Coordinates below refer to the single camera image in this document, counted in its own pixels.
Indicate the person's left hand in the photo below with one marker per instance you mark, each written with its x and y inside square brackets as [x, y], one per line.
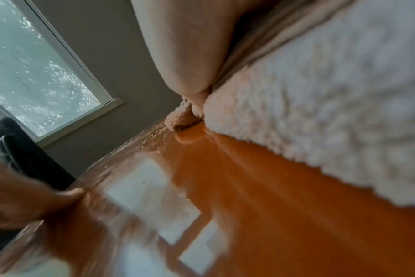
[22, 200]

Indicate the pink cleaning cloth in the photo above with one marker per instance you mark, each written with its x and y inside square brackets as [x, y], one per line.
[330, 108]

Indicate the black office chair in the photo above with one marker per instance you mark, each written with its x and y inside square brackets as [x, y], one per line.
[33, 159]

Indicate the red wooden table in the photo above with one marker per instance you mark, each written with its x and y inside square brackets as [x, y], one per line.
[279, 216]

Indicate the person's right hand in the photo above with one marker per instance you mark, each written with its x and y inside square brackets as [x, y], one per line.
[187, 48]

